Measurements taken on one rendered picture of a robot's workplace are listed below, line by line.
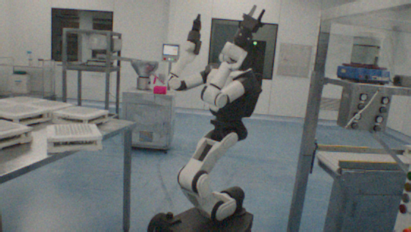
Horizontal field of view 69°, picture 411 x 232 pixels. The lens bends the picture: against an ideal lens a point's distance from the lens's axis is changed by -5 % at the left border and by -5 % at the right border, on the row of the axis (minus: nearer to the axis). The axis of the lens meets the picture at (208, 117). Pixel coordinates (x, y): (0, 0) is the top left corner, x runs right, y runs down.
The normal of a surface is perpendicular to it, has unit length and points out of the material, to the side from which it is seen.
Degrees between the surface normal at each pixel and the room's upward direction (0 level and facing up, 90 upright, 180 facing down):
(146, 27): 90
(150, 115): 89
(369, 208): 90
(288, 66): 90
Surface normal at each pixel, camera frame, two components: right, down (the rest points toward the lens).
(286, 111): 0.00, 0.21
